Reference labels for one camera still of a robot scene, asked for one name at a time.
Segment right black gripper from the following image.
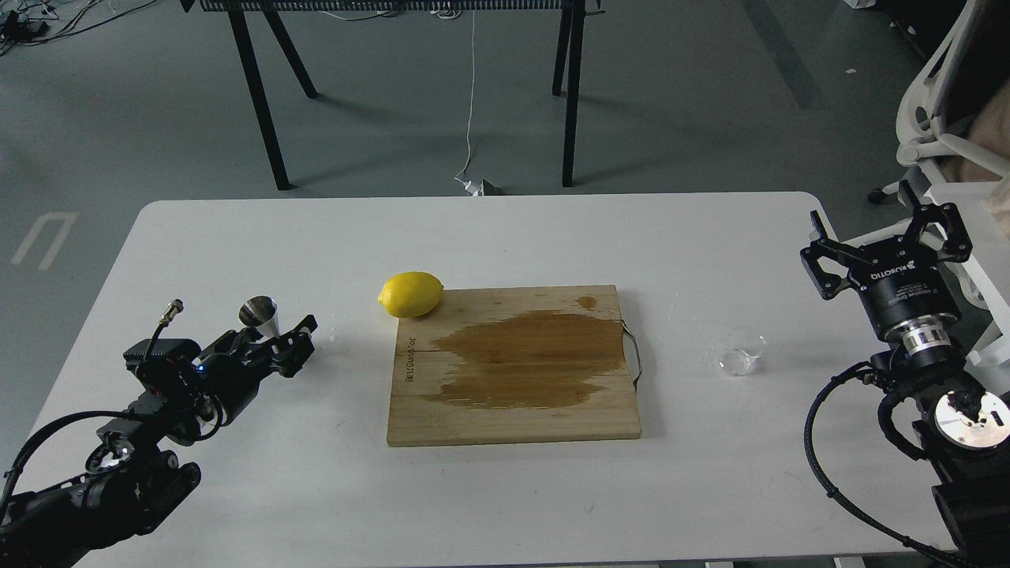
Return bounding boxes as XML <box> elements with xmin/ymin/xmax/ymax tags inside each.
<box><xmin>800</xmin><ymin>180</ymin><xmax>974</xmax><ymax>342</ymax></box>

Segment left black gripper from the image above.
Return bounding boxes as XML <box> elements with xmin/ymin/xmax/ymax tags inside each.
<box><xmin>123</xmin><ymin>314</ymin><xmax>318</xmax><ymax>431</ymax></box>

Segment steel jigger measuring cup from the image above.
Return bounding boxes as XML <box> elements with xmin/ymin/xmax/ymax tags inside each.
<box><xmin>238</xmin><ymin>295</ymin><xmax>281</xmax><ymax>339</ymax></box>

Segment small clear glass cup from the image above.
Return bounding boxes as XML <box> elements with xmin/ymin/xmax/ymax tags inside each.
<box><xmin>716</xmin><ymin>327</ymin><xmax>767</xmax><ymax>376</ymax></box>

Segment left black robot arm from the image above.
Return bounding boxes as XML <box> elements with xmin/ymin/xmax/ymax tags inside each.
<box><xmin>2</xmin><ymin>314</ymin><xmax>317</xmax><ymax>567</ymax></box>

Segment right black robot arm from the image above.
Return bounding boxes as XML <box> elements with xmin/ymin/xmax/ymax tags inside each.
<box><xmin>800</xmin><ymin>181</ymin><xmax>1009</xmax><ymax>567</ymax></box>

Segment yellow lemon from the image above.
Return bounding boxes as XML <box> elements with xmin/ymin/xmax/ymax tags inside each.
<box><xmin>376</xmin><ymin>272</ymin><xmax>444</xmax><ymax>319</ymax></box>

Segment wooden cutting board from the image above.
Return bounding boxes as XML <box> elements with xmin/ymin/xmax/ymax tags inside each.
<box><xmin>387</xmin><ymin>284</ymin><xmax>642</xmax><ymax>448</ymax></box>

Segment white hanging cable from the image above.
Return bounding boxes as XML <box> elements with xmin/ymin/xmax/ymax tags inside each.
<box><xmin>453</xmin><ymin>11</ymin><xmax>503</xmax><ymax>196</ymax></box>

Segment black metal frame table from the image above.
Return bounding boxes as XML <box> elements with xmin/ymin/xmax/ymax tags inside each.
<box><xmin>180</xmin><ymin>1</ymin><xmax>604</xmax><ymax>193</ymax></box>

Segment black cables on floor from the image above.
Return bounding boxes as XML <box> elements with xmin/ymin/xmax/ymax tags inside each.
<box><xmin>0</xmin><ymin>0</ymin><xmax>159</xmax><ymax>56</ymax></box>

